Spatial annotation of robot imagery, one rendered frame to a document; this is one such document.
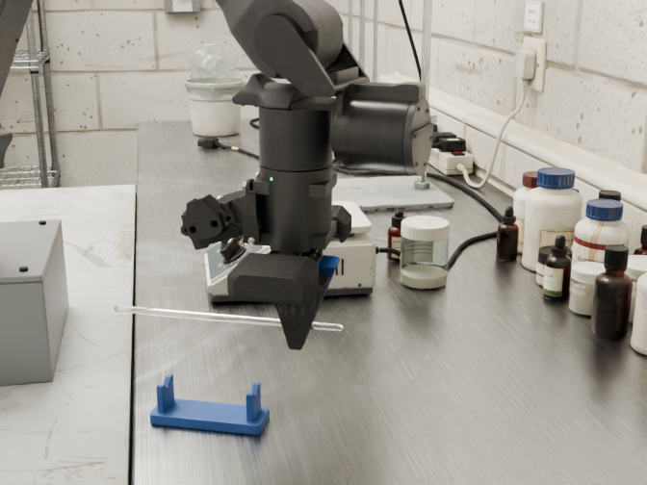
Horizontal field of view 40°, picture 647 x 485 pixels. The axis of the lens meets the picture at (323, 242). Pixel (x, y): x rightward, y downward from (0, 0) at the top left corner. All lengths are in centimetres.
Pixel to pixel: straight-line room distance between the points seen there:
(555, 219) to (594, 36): 35
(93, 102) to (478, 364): 275
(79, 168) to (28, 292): 271
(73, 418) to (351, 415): 25
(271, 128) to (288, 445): 27
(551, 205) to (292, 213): 54
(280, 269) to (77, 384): 32
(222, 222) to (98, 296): 45
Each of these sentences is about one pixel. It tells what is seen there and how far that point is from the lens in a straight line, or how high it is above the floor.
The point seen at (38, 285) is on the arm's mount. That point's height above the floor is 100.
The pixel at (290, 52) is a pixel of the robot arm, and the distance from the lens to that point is 65.
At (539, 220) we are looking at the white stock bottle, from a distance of 117.
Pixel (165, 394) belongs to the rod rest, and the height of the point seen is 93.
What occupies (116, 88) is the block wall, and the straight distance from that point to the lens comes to 350.
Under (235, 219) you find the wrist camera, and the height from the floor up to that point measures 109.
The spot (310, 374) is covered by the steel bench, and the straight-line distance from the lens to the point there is 88.
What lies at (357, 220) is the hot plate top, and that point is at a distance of 107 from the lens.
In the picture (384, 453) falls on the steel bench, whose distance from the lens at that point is 75.
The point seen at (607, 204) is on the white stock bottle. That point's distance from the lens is 109.
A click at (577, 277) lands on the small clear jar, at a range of 105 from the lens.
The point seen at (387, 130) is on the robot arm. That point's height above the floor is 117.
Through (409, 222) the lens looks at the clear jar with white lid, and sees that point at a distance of 110.
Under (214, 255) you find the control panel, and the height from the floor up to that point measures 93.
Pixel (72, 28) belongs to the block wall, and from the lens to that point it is 349.
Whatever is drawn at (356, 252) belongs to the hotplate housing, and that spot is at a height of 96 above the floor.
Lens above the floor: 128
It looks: 17 degrees down
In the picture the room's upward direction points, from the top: straight up
